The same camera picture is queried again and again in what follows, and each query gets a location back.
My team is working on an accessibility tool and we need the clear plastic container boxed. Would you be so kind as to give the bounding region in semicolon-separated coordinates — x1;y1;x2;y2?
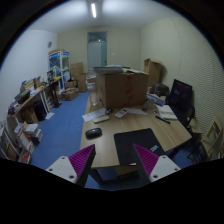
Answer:
87;83;99;106

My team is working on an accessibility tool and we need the long side shelf desk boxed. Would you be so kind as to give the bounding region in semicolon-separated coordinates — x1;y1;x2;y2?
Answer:
7;78;61;130

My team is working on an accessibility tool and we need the large cardboard box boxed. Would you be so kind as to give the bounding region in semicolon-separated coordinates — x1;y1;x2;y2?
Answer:
97;73;149;109

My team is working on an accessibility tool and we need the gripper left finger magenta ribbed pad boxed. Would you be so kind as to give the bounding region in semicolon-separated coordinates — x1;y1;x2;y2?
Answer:
47;144;96;187

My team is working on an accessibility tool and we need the ceiling light tube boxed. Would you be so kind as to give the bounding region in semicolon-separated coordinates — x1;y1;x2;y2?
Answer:
91;3;97;18

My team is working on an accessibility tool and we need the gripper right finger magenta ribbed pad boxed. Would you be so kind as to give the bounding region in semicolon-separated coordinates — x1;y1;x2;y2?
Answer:
134;144;180;182

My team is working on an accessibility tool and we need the stacked cardboard boxes back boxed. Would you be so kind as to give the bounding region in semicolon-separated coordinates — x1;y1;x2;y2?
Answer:
70;63;87;93

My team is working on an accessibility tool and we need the white door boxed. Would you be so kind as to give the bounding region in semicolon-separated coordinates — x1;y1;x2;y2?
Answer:
87;32;107;74

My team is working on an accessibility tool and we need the cardboard box on floor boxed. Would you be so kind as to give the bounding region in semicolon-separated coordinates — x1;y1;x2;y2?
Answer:
62;89;79;101

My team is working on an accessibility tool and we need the white remote control flat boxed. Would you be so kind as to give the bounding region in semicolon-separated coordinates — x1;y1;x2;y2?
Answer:
93;115;110;124

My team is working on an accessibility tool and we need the tall cardboard box right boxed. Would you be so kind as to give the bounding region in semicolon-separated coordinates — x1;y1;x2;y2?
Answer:
144;58;162;86

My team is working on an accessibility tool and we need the black pen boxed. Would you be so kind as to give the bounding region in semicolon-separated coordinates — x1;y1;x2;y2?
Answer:
155;115;171;124

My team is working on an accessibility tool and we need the open notebook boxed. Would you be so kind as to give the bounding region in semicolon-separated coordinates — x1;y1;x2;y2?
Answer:
156;105;177;120

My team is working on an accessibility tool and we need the wall clock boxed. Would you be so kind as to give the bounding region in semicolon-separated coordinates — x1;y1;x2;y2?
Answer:
47;41;52;48

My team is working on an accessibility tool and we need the black mouse pad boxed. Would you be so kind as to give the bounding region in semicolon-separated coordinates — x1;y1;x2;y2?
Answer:
114;128;164;165

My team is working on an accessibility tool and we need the glass display cabinet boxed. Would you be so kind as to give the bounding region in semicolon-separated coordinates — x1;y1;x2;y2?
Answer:
49;50;70;91

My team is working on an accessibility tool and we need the white paper sheet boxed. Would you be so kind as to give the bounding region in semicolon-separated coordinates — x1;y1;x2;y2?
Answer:
82;108;106;122

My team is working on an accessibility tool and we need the black computer mouse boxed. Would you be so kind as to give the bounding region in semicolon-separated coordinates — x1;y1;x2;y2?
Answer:
85;128;102;139

